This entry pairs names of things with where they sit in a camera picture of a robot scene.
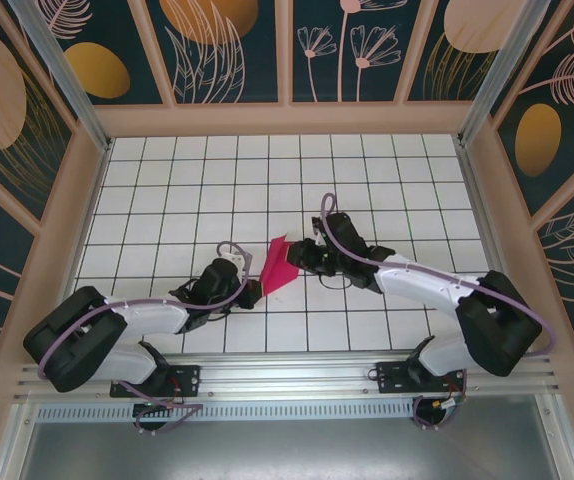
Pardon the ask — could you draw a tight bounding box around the pink paper sheet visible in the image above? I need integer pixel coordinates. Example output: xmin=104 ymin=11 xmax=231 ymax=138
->
xmin=259 ymin=232 xmax=301 ymax=299

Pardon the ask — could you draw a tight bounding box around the grey metal shelf sheet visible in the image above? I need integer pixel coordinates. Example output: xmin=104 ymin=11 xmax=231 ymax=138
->
xmin=0 ymin=394 xmax=574 ymax=480

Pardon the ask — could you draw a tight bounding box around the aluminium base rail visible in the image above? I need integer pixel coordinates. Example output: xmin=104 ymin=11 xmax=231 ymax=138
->
xmin=14 ymin=351 xmax=566 ymax=404

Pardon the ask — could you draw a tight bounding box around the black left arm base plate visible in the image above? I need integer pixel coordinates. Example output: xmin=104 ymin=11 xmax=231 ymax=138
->
xmin=110 ymin=363 xmax=203 ymax=400

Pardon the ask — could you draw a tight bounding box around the slotted grey cable duct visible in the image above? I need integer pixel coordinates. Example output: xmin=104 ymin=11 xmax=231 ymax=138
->
xmin=34 ymin=403 xmax=418 ymax=422

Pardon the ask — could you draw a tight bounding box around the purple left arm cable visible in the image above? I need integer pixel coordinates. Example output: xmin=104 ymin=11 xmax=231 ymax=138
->
xmin=36 ymin=241 xmax=254 ymax=437

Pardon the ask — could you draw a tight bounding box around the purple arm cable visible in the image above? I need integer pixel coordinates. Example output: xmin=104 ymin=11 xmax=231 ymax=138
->
xmin=36 ymin=241 xmax=254 ymax=437
xmin=319 ymin=193 xmax=557 ymax=432

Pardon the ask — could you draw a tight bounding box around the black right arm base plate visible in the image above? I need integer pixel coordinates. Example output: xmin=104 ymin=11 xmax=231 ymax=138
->
xmin=375 ymin=360 xmax=466 ymax=396

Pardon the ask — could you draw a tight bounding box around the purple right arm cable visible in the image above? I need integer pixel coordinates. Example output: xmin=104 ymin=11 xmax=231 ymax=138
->
xmin=319 ymin=193 xmax=557 ymax=432

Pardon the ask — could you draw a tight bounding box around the aluminium side rail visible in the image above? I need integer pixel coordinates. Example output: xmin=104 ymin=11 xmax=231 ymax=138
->
xmin=456 ymin=134 xmax=536 ymax=356

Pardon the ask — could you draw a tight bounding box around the aluminium corner post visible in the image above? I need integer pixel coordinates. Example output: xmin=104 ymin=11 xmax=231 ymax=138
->
xmin=458 ymin=0 xmax=554 ymax=149
xmin=6 ymin=0 xmax=114 ymax=154

